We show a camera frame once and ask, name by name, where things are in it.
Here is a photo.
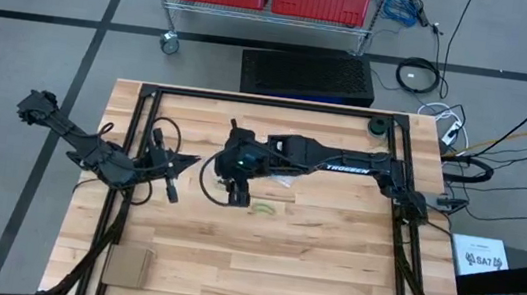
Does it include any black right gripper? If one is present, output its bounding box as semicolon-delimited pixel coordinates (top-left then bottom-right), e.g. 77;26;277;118
213;116;274;187

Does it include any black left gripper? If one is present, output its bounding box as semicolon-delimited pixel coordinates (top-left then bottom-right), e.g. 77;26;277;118
140;125;206;185

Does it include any brown cardboard piece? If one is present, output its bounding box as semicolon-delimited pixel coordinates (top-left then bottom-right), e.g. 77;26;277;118
100;242;155;292

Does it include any green and black spool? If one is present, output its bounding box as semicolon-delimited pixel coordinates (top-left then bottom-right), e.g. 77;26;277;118
366;114;391;140

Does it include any white power strip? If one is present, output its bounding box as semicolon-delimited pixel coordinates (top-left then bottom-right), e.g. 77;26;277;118
439;117;464;148

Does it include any white printed paper sign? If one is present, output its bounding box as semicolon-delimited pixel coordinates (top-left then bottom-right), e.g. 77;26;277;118
445;232;525;295

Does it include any black right camera cable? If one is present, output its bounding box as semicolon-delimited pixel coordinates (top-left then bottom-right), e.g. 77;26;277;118
195;146;244;210

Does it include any black camera cable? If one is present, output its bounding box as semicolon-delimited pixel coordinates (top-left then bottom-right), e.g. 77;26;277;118
147;115;185;158
195;146;244;210

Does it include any black left camera cable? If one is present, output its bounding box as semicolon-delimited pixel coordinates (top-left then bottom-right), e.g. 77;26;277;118
147;115;185;158

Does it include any black aluminium table frame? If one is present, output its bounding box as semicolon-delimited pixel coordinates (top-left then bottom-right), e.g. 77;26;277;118
36;71;492;295

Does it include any chrome wire shelf cart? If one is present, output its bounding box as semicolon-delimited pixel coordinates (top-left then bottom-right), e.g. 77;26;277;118
132;0;392;81

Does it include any black cable coil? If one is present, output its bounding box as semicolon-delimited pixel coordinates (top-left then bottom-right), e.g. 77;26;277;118
392;54;444;98

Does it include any white cable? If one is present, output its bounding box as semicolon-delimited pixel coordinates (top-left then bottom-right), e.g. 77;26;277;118
412;99;474;153

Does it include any blue cable coil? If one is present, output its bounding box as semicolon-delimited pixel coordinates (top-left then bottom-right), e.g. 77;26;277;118
380;0;423;30

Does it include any thick black cable loop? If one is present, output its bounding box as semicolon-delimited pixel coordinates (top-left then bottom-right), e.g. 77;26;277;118
438;152;496;188

